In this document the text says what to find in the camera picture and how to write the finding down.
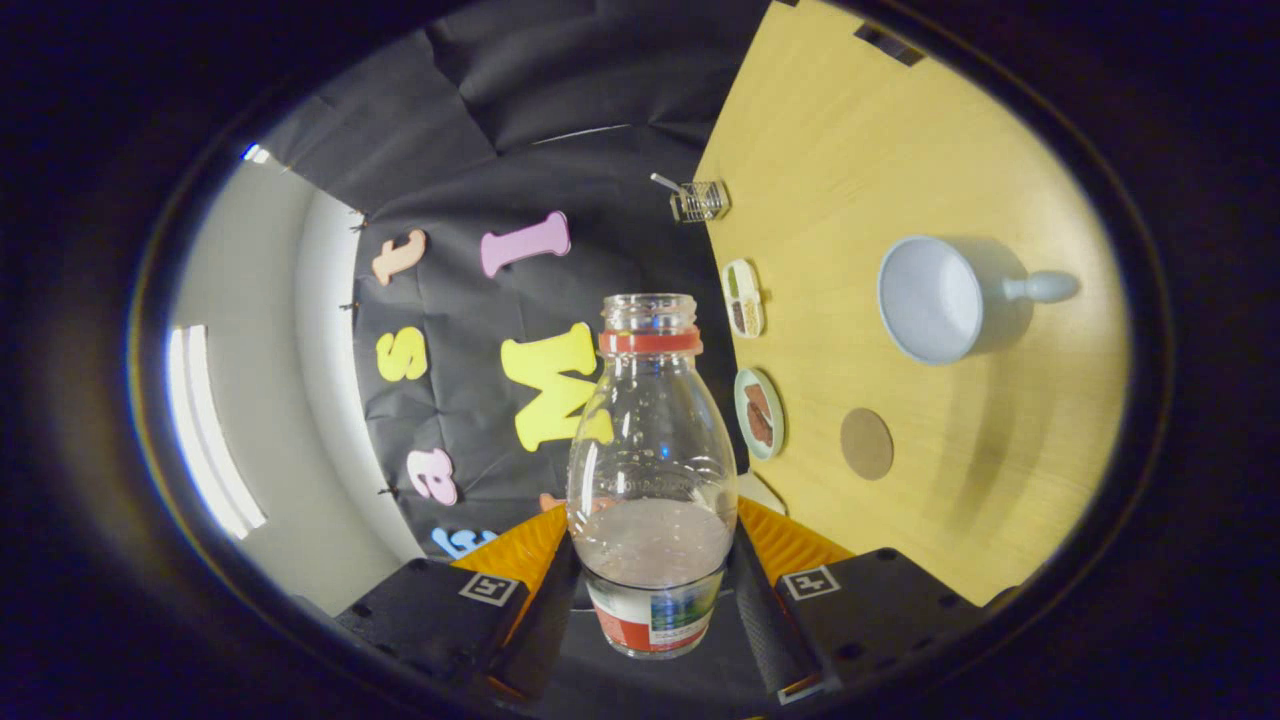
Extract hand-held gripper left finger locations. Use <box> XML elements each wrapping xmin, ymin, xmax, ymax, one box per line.
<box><xmin>335</xmin><ymin>503</ymin><xmax>583</xmax><ymax>703</ymax></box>

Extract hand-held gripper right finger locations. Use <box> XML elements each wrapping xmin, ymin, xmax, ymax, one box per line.
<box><xmin>728</xmin><ymin>495</ymin><xmax>1021</xmax><ymax>706</ymax></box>

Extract clear juice bottle red label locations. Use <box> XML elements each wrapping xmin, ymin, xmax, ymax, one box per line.
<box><xmin>566</xmin><ymin>293</ymin><xmax>741</xmax><ymax>660</ymax></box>

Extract round brown coaster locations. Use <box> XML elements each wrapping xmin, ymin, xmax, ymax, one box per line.
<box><xmin>840</xmin><ymin>407</ymin><xmax>895</xmax><ymax>481</ymax></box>

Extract white cup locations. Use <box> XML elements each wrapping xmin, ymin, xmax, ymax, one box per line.
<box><xmin>877</xmin><ymin>235</ymin><xmax>1081</xmax><ymax>366</ymax></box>

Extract pale green plate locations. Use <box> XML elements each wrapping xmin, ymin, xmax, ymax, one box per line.
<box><xmin>734</xmin><ymin>367</ymin><xmax>786</xmax><ymax>462</ymax></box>

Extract white divided sauce dish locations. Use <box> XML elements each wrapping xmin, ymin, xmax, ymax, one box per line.
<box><xmin>721</xmin><ymin>259</ymin><xmax>766</xmax><ymax>339</ymax></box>

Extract black backdrop cloth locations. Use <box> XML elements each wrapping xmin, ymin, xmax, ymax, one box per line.
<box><xmin>262</xmin><ymin>0</ymin><xmax>796</xmax><ymax>720</ymax></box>

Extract large ceiling light panel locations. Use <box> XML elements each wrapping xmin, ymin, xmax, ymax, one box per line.
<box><xmin>165</xmin><ymin>323</ymin><xmax>269</xmax><ymax>542</ymax></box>

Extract wooden table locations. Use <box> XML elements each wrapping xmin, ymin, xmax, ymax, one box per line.
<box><xmin>693</xmin><ymin>0</ymin><xmax>1133</xmax><ymax>608</ymax></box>

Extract small wire basket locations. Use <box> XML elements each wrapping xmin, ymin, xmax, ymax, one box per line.
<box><xmin>670</xmin><ymin>180</ymin><xmax>731</xmax><ymax>223</ymax></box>

